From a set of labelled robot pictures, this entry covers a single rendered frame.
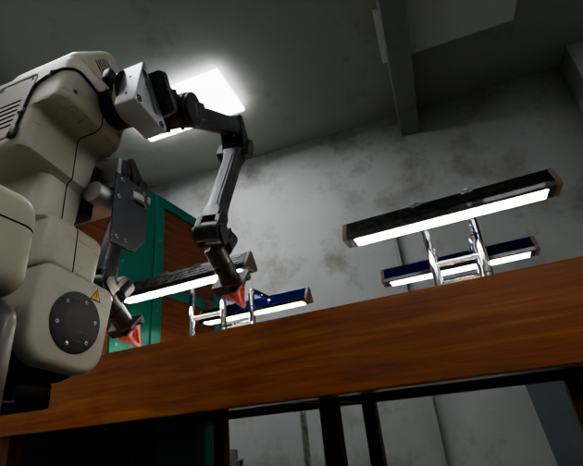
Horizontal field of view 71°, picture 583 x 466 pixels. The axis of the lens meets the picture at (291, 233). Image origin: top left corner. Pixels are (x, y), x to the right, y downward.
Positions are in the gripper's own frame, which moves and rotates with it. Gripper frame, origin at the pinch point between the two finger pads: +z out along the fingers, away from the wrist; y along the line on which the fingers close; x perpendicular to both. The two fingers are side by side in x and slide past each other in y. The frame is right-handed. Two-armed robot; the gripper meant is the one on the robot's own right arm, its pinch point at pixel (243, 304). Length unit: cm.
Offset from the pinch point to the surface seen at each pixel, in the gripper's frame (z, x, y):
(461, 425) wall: 269, -166, -29
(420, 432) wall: 269, -162, 5
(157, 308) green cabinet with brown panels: 28, -59, 85
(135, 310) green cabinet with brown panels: 20, -47, 86
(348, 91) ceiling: -1, -380, 1
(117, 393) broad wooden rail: 3.2, 25.0, 31.4
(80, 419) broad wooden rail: 7, 29, 44
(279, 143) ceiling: 32, -406, 106
